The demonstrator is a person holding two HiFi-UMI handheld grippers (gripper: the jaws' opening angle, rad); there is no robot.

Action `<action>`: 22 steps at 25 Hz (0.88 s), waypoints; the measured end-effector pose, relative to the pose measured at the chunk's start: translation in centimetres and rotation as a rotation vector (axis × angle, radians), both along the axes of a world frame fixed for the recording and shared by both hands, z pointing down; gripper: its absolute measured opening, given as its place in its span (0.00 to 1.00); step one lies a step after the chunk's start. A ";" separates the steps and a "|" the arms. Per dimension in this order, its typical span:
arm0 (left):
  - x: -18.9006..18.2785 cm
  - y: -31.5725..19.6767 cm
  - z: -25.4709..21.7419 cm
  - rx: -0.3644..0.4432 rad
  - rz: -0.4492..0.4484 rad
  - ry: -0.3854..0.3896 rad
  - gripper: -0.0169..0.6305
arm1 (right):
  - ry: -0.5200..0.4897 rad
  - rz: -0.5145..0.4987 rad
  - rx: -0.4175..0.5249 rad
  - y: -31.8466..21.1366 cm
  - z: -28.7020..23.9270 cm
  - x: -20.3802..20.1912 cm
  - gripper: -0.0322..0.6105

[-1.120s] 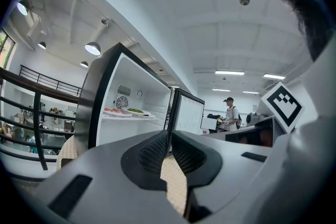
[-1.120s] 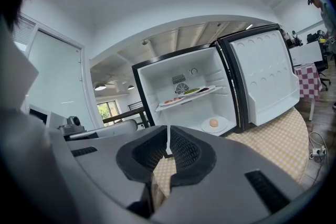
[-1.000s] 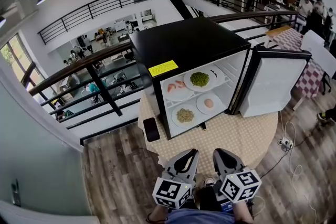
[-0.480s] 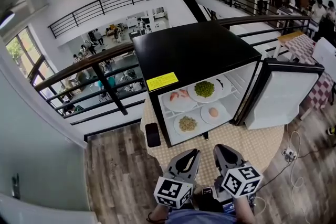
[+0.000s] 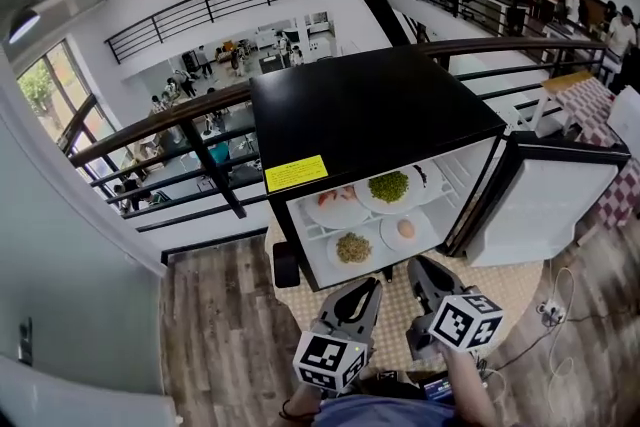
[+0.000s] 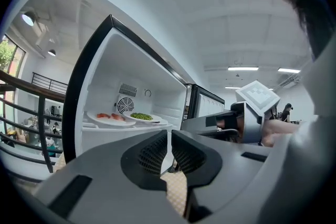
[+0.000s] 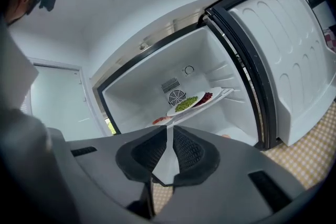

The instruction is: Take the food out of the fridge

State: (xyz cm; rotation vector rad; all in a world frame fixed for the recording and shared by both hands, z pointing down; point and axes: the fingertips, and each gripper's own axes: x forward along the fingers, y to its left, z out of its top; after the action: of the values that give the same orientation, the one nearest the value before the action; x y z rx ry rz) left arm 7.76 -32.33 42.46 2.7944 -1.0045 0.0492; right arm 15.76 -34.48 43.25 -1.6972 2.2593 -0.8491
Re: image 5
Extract black rectangular device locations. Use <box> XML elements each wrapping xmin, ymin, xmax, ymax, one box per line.
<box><xmin>273</xmin><ymin>242</ymin><xmax>301</xmax><ymax>289</ymax></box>

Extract group of people downstairs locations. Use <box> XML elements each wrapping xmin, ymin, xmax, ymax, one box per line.
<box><xmin>112</xmin><ymin>29</ymin><xmax>306</xmax><ymax>216</ymax></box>

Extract black dome pendant lamp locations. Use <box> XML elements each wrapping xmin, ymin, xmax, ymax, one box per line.
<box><xmin>8</xmin><ymin>8</ymin><xmax>41</xmax><ymax>45</ymax></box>

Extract white table with wooden top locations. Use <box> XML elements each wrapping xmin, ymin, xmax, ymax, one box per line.
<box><xmin>532</xmin><ymin>70</ymin><xmax>596</xmax><ymax>136</ymax></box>

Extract black door handle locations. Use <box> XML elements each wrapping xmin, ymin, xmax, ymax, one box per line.
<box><xmin>18</xmin><ymin>317</ymin><xmax>34</xmax><ymax>366</ymax></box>

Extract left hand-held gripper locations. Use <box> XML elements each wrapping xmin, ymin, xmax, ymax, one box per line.
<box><xmin>292</xmin><ymin>277</ymin><xmax>384</xmax><ymax>394</ymax></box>

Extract plate with noodles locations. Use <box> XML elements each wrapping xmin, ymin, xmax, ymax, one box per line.
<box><xmin>326</xmin><ymin>228</ymin><xmax>384</xmax><ymax>272</ymax></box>

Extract person's left forearm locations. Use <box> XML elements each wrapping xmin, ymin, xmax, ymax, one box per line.
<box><xmin>282</xmin><ymin>379</ymin><xmax>326</xmax><ymax>424</ymax></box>

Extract white cable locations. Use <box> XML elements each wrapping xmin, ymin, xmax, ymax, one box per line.
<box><xmin>543</xmin><ymin>259</ymin><xmax>577</xmax><ymax>396</ymax></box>

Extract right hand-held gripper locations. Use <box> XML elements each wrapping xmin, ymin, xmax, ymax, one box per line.
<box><xmin>405</xmin><ymin>256</ymin><xmax>505</xmax><ymax>361</ymax></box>

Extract white wire fridge shelf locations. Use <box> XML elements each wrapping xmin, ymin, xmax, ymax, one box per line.
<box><xmin>299</xmin><ymin>157</ymin><xmax>464</xmax><ymax>241</ymax></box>

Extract black mini fridge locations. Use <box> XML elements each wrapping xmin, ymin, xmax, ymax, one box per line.
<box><xmin>249</xmin><ymin>45</ymin><xmax>632</xmax><ymax>294</ymax></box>

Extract white cardboard box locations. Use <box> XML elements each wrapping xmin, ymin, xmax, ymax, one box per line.
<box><xmin>607</xmin><ymin>84</ymin><xmax>640</xmax><ymax>146</ymax></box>

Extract black metal balcony railing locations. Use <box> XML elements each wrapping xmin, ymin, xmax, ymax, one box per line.
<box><xmin>104</xmin><ymin>0</ymin><xmax>329</xmax><ymax>65</ymax></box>

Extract red checked tablecloth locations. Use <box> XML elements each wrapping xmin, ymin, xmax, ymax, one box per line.
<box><xmin>554</xmin><ymin>77</ymin><xmax>640</xmax><ymax>231</ymax></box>

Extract black cable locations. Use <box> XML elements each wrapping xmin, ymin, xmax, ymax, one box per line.
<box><xmin>479</xmin><ymin>309</ymin><xmax>640</xmax><ymax>374</ymax></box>

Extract plate with egg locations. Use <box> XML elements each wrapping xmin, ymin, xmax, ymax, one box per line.
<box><xmin>379</xmin><ymin>212</ymin><xmax>426</xmax><ymax>256</ymax></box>

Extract large window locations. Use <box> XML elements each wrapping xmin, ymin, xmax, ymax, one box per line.
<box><xmin>17</xmin><ymin>39</ymin><xmax>116</xmax><ymax>156</ymax></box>

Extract plate with green vegetables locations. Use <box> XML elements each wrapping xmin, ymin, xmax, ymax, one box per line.
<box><xmin>353</xmin><ymin>167</ymin><xmax>425</xmax><ymax>215</ymax></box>

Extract white power strip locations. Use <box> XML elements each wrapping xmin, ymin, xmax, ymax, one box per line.
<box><xmin>537</xmin><ymin>299</ymin><xmax>569</xmax><ymax>324</ymax></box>

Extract white plate of pink food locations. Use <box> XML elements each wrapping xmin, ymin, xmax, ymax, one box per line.
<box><xmin>304</xmin><ymin>184</ymin><xmax>372</xmax><ymax>230</ymax></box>

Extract black wrist band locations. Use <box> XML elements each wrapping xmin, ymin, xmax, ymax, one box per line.
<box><xmin>278</xmin><ymin>397</ymin><xmax>321</xmax><ymax>420</ymax></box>

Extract yellow warning label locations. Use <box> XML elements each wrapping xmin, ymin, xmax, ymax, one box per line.
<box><xmin>263</xmin><ymin>154</ymin><xmax>329</xmax><ymax>195</ymax></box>

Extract small screen device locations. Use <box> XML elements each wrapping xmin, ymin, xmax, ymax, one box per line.
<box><xmin>422</xmin><ymin>377</ymin><xmax>454</xmax><ymax>401</ymax></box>

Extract person's light shirt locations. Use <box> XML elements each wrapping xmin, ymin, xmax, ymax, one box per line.
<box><xmin>314</xmin><ymin>393</ymin><xmax>457</xmax><ymax>427</ymax></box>

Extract person's right forearm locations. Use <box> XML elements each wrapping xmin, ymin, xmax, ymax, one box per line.
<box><xmin>439</xmin><ymin>345</ymin><xmax>494</xmax><ymax>427</ymax></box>

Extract dark wood-topped railing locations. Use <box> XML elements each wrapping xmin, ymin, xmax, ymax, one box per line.
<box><xmin>59</xmin><ymin>37</ymin><xmax>609</xmax><ymax>234</ymax></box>

